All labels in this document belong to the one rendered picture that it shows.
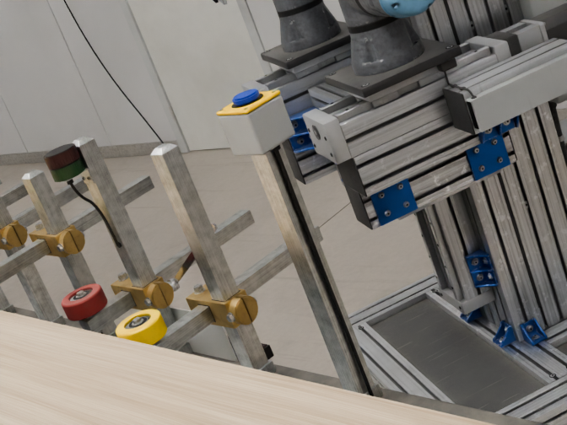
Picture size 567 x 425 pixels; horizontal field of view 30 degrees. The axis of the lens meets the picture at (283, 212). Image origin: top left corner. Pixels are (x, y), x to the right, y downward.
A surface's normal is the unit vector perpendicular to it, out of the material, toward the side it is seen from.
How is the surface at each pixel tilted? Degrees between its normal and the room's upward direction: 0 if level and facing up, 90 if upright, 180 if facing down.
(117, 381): 0
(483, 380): 0
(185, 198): 90
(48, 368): 0
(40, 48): 90
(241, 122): 90
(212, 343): 90
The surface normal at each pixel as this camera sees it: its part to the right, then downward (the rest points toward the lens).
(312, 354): -0.34, -0.88
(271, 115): 0.65, 0.04
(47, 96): -0.62, 0.48
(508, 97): 0.29, 0.24
